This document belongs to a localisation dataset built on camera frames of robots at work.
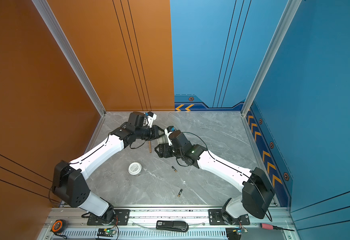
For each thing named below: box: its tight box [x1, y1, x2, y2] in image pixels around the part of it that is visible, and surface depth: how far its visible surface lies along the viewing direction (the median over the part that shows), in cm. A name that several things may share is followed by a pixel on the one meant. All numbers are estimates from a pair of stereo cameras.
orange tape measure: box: [52, 219, 68, 234], surface depth 71 cm
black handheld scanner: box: [156, 220, 189, 233], surface depth 70 cm
